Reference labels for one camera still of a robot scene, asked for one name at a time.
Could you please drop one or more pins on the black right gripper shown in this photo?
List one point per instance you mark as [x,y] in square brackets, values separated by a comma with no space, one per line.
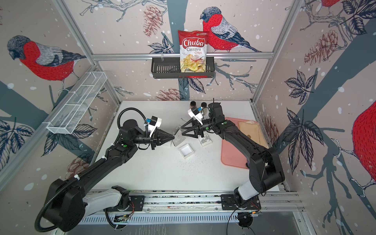
[197,131]

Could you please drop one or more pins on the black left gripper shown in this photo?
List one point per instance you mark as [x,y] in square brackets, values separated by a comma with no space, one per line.
[158,138]

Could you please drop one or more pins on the white jewelry box lid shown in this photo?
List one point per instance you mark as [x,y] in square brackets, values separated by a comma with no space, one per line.
[205,141]

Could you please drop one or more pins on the grey velvet jewelry insert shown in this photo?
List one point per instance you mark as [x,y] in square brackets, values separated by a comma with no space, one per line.
[178,137]

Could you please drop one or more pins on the white lift-off lid jewelry box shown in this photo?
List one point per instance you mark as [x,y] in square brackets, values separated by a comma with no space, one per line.
[186,151]

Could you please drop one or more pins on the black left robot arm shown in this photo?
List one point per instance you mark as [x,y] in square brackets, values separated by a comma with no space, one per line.
[67,202]

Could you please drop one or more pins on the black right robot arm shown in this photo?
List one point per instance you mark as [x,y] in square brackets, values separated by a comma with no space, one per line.
[265,167]

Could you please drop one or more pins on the white gift box left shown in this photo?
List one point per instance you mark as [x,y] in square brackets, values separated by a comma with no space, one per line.
[168,144]

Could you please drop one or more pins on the pink plastic tray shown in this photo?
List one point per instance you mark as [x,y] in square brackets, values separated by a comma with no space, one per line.
[230,155]

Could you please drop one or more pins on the wooden cutting board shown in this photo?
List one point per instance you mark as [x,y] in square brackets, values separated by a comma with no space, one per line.
[252,129]

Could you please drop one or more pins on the Chuba cassava chips bag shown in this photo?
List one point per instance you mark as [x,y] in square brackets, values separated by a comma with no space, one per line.
[193,51]

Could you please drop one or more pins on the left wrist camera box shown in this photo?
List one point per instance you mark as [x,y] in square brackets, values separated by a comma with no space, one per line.
[152,124]

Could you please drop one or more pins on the black wire wall basket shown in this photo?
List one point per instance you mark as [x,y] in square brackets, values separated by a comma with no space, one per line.
[169,68]

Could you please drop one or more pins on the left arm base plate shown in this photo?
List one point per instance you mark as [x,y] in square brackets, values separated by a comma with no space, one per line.
[134,204]

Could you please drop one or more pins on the aluminium mounting rail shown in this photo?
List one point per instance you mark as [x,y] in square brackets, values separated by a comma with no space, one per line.
[187,202]

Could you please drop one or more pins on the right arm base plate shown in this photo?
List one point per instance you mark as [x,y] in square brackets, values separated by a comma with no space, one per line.
[229,203]

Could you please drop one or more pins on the white mesh wall shelf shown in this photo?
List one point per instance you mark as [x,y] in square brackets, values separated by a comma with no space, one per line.
[69,116]

